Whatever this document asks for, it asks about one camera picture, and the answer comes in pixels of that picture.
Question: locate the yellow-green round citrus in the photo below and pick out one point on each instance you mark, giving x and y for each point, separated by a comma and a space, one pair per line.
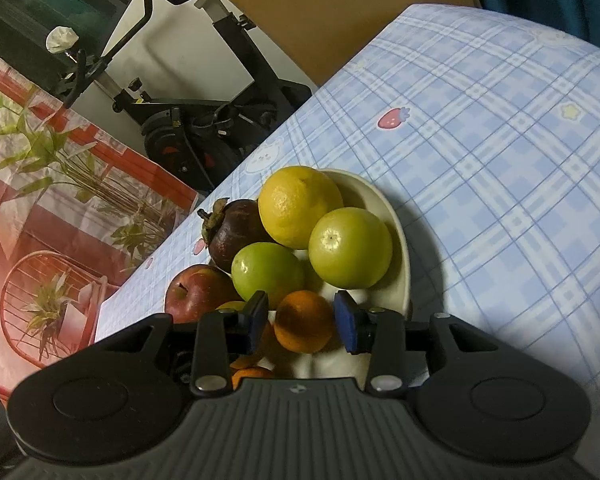
352, 250

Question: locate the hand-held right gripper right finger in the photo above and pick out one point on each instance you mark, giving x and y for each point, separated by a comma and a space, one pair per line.
345, 320

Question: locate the dark purple mangosteen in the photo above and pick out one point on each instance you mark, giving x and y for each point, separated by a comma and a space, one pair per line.
230, 240

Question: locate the black exercise bike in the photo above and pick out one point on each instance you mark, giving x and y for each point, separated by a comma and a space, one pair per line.
190, 130

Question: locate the large yellow lemon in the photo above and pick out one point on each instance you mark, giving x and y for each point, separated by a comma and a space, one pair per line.
230, 306

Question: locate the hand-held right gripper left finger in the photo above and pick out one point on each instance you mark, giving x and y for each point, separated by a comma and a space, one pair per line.
256, 317

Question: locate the small green apple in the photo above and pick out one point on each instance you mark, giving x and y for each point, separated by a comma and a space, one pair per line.
265, 270

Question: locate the red printed plant backdrop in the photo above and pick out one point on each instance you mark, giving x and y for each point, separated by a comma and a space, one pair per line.
30, 210

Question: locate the small yellow lemon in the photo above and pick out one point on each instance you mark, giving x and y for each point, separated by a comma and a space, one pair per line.
295, 200

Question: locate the small orange tangerine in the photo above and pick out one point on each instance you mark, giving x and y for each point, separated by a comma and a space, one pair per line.
245, 361
302, 322
252, 375

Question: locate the red apple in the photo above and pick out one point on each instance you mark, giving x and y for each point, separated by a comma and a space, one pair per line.
195, 290

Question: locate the white cloth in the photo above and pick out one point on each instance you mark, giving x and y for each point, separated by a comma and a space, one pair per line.
62, 39

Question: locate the brown wooden board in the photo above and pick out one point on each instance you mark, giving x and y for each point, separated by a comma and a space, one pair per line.
330, 10

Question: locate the beige round plate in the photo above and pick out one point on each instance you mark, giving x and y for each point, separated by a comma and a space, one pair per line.
395, 280

